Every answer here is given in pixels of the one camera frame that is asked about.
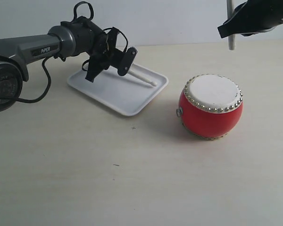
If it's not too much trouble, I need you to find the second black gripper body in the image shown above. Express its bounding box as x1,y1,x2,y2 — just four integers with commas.
235,0,283,35

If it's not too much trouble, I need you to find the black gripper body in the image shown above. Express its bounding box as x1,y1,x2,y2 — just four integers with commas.
84,27,129,72

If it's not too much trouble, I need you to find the white drumstick with grey marks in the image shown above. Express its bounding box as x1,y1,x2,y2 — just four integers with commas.
226,0,236,51

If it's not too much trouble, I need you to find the white drumstick with ribbed grip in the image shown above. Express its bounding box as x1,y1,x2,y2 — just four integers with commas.
128,70,157,87

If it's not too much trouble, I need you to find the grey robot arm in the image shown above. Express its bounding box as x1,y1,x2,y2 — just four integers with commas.
0,0,283,112

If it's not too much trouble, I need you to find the small red drum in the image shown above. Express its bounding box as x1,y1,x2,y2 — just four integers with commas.
176,73,243,140

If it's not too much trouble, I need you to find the white rectangular plastic tray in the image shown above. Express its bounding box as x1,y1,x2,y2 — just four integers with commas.
67,64,168,116

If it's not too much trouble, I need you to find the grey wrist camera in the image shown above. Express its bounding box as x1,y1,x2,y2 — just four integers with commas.
117,47,137,76

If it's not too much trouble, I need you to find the black cable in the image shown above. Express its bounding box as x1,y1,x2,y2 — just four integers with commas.
16,1,130,104

